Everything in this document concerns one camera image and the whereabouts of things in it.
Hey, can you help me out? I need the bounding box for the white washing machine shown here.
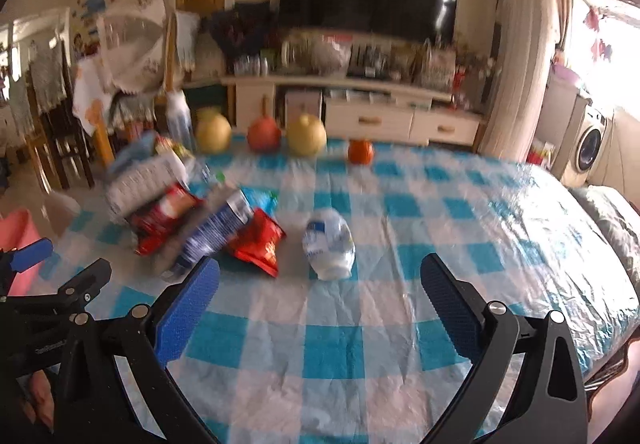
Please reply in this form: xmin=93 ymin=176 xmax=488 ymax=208
xmin=561 ymin=104 xmax=610 ymax=187

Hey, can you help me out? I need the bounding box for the white silver foil bag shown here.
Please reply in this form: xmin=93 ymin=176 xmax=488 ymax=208
xmin=105 ymin=150 xmax=195 ymax=221

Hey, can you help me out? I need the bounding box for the white blue plastic bag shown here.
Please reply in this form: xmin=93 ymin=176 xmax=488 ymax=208
xmin=302 ymin=208 xmax=356 ymax=281

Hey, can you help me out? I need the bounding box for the blue cartoon snack packet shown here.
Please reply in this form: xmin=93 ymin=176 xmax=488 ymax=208
xmin=241 ymin=186 xmax=279 ymax=216

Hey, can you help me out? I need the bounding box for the red apple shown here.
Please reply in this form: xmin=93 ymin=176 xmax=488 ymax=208
xmin=246 ymin=117 xmax=281 ymax=153

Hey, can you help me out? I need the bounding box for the left yellow pear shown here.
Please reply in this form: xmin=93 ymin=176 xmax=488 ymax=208
xmin=196 ymin=112 xmax=232 ymax=155

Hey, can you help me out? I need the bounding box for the dark wooden chair with cover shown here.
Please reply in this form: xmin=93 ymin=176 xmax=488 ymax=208
xmin=26 ymin=37 xmax=94 ymax=190

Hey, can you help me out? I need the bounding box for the blue white milk carton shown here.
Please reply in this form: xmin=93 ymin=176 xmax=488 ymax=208
xmin=162 ymin=188 xmax=254 ymax=281

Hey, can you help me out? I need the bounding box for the yellow pear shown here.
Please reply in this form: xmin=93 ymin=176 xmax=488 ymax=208
xmin=286 ymin=113 xmax=326 ymax=157
xmin=196 ymin=112 xmax=232 ymax=155

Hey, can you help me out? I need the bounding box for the right yellow pear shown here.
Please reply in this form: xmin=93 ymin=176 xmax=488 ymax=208
xmin=286 ymin=113 xmax=326 ymax=157

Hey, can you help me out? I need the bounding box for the small orange tangerine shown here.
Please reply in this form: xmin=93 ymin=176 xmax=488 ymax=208
xmin=347 ymin=139 xmax=375 ymax=165

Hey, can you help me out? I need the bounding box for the white mesh food cover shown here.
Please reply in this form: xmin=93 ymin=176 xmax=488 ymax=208
xmin=96 ymin=0 xmax=167 ymax=95

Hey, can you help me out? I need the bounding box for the white tv cabinet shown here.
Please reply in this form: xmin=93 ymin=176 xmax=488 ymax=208
xmin=221 ymin=75 xmax=485 ymax=147

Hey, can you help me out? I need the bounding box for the red snack packet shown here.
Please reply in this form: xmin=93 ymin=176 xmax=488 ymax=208
xmin=129 ymin=184 xmax=204 ymax=256
xmin=224 ymin=208 xmax=286 ymax=278

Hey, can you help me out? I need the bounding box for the pink storage box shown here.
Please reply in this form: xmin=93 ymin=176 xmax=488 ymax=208
xmin=284 ymin=88 xmax=322 ymax=125

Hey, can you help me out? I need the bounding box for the white milk bottle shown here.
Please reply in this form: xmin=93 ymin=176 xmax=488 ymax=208
xmin=166 ymin=90 xmax=195 ymax=151

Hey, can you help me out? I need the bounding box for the blue checkered tablecloth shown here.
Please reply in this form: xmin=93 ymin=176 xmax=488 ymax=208
xmin=29 ymin=135 xmax=640 ymax=444

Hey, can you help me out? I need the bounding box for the pink plastic trash bucket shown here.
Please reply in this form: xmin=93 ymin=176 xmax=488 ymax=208
xmin=0 ymin=208 xmax=41 ymax=295

